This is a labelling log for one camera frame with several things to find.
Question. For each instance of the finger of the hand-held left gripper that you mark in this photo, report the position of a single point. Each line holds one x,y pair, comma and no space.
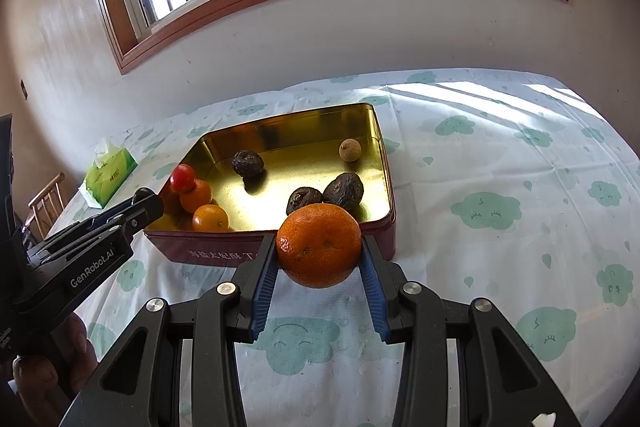
147,207
107,217

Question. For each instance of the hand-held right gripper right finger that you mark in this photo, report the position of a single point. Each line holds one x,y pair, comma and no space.
375,302

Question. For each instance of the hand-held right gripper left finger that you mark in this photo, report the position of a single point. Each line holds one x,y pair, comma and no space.
262,302

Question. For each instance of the red cherry tomato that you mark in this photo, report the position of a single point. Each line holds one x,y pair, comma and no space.
182,177

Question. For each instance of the tangerine with brown mark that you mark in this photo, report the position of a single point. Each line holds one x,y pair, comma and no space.
197,198

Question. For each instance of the orange tangerine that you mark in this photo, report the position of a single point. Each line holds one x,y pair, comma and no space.
210,218
319,247

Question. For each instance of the small dark passion fruit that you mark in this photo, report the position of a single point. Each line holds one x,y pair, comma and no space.
247,163

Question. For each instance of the dark wrinkled passion fruit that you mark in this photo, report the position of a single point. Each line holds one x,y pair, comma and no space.
302,199
344,189

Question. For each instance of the red and gold tin box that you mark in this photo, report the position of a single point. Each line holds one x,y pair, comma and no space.
300,142

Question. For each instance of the person's left hand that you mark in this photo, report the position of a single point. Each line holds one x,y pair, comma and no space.
80,347

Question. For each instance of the green tissue pack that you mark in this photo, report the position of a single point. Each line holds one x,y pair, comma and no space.
107,177

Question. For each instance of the light wooden chair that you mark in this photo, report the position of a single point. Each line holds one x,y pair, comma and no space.
47,194

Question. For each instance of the cloud print tablecloth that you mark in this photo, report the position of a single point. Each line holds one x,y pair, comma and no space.
500,207

